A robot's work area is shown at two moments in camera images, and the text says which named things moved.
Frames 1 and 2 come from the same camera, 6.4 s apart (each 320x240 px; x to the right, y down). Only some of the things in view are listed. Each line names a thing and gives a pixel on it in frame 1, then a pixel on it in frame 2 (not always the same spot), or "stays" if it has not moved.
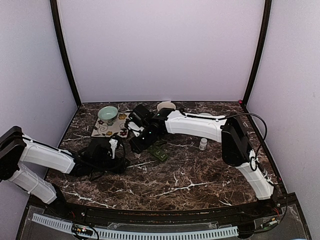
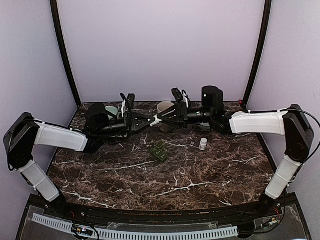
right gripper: (138, 147) → (176, 113)
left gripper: (119, 167) → (133, 126)
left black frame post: (55, 12) stays
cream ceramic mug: (165, 104) stays
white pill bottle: (203, 144) stays
